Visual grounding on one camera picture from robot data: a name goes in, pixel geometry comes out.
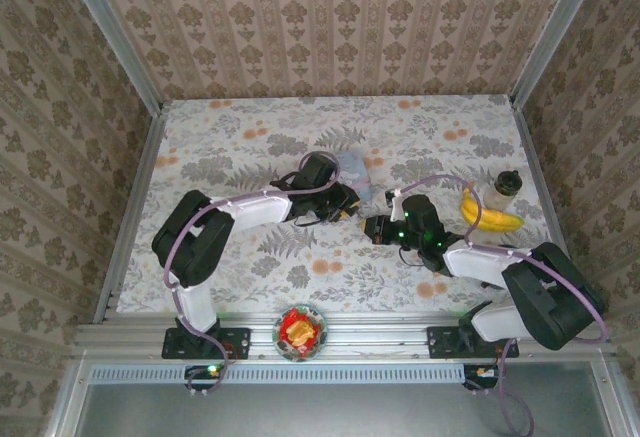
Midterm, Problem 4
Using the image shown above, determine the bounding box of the light blue cartoon tin box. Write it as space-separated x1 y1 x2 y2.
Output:
333 149 375 203

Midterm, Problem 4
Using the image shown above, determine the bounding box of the floral printed tablecloth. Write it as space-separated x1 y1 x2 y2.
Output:
115 94 569 314

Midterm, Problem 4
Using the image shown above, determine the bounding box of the yellow banana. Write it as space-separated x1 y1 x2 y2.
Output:
460 187 527 233

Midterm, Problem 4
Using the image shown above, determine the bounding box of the clear bottle with black cap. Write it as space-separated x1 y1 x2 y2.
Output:
481 170 522 211

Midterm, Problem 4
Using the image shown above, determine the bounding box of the red yellow snack packet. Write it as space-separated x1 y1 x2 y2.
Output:
278 307 321 349

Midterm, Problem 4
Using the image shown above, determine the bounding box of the patterned round bowl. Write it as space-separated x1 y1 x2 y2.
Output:
271 304 329 363

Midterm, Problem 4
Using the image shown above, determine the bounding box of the grey metal panel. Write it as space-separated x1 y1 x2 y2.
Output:
74 362 616 437

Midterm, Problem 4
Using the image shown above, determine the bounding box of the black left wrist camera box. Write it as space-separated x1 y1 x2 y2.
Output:
298 152 335 189

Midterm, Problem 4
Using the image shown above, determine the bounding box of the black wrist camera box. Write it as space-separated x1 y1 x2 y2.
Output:
401 195 439 232
298 152 335 189

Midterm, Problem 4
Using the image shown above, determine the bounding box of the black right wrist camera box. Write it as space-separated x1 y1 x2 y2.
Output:
401 195 439 232

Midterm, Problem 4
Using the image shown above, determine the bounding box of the aluminium profile frame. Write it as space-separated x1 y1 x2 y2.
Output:
47 0 640 437

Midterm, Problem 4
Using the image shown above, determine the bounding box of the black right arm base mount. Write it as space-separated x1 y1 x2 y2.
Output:
426 325 521 361

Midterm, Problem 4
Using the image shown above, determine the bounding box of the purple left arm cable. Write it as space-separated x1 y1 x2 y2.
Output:
164 151 344 399

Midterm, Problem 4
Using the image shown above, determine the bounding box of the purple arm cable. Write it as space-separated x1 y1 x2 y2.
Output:
164 151 344 399
389 174 610 437

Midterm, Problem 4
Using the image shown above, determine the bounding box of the grey slotted cable duct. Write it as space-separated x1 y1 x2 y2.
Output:
88 363 465 384

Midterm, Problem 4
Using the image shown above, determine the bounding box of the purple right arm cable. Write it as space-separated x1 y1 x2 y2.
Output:
389 174 610 437

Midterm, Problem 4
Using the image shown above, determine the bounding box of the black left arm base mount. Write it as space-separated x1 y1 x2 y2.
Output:
161 325 252 361

